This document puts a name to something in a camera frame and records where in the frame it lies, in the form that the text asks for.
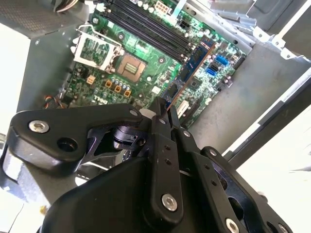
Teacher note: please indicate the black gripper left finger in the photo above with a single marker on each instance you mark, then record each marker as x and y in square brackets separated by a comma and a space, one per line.
[109, 114]

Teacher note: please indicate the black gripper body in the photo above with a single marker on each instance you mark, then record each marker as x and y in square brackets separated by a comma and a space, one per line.
[109, 206]

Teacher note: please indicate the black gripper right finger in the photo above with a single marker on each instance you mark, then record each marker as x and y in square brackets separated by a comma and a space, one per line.
[218, 194]

